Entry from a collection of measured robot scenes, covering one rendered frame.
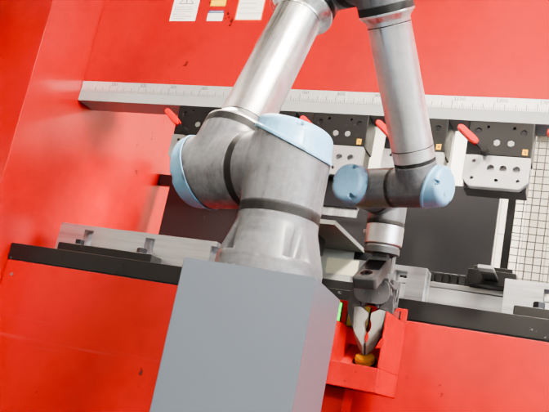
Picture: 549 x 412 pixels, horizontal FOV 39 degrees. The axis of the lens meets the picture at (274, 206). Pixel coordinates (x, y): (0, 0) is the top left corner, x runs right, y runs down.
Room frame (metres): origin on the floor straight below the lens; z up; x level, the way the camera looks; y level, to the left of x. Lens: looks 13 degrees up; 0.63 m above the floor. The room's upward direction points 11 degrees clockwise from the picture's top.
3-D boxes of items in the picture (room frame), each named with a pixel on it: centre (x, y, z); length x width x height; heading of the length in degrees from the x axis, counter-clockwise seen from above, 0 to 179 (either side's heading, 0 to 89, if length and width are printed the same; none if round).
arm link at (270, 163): (1.06, 0.00, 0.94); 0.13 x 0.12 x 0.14; 48
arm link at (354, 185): (1.41, -0.17, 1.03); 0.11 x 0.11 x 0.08; 48
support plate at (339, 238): (1.75, -0.10, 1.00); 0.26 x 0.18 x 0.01; 157
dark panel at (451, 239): (2.45, -0.14, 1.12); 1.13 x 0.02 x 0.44; 67
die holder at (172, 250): (2.11, 0.35, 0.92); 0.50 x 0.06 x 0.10; 67
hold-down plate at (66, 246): (2.07, 0.41, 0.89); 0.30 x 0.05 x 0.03; 67
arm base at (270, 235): (1.06, -0.01, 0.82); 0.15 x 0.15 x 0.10
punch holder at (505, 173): (1.74, -0.50, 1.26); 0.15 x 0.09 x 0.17; 67
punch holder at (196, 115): (2.06, 0.23, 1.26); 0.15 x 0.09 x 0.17; 67
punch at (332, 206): (1.89, -0.16, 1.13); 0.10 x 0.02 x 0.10; 67
